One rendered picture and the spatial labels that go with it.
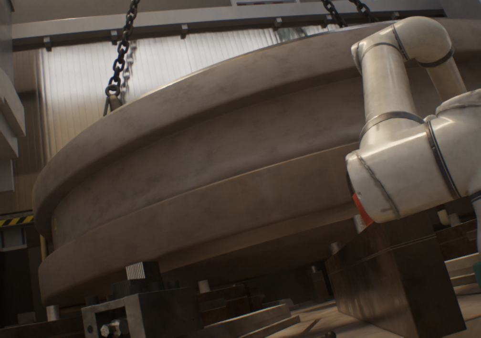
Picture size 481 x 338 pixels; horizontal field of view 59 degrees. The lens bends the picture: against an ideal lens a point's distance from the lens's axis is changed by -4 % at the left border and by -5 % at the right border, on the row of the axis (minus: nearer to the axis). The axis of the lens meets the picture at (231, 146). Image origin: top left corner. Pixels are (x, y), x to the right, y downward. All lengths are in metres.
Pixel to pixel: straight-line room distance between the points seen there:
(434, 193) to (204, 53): 5.30
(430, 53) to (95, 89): 4.68
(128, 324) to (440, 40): 1.59
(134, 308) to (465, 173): 1.51
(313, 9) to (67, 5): 4.61
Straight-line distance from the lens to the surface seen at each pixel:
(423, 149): 0.83
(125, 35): 5.38
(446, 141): 0.82
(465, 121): 0.83
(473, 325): 1.64
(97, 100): 5.56
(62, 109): 5.56
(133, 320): 2.00
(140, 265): 2.24
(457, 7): 6.54
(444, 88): 1.53
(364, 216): 1.63
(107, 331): 2.12
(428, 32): 1.39
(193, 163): 2.43
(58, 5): 8.98
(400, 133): 0.88
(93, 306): 2.16
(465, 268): 2.98
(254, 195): 2.13
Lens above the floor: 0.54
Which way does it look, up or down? 19 degrees up
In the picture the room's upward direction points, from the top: 14 degrees counter-clockwise
